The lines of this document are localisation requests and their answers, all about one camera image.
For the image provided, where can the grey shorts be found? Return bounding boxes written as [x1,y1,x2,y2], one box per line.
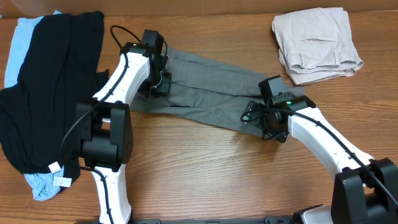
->
[129,46,305,138]

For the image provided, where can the folded beige shorts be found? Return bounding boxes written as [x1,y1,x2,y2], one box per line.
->
[272,7,363,85]

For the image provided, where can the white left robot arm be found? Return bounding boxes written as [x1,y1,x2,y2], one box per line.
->
[76,40,171,223]

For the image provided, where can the black shirt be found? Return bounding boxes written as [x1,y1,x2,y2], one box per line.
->
[1,11,109,180]

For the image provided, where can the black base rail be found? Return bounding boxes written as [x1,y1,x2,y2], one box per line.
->
[74,204,333,224]

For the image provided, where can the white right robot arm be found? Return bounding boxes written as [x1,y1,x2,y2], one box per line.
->
[241,94,397,223]

